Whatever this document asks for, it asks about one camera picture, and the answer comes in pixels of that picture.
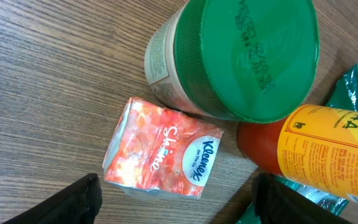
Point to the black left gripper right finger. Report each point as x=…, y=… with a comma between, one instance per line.
x=275, y=203

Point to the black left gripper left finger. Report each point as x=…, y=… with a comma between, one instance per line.
x=80, y=203

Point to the orange sauce bottle green cap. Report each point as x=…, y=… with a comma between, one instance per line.
x=315, y=146

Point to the orange Kleenex tissue pack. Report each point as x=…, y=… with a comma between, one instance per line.
x=157, y=152

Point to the green 3M gloves packet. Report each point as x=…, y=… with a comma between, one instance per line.
x=344, y=96

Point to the green lid white jar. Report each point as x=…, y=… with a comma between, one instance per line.
x=239, y=60

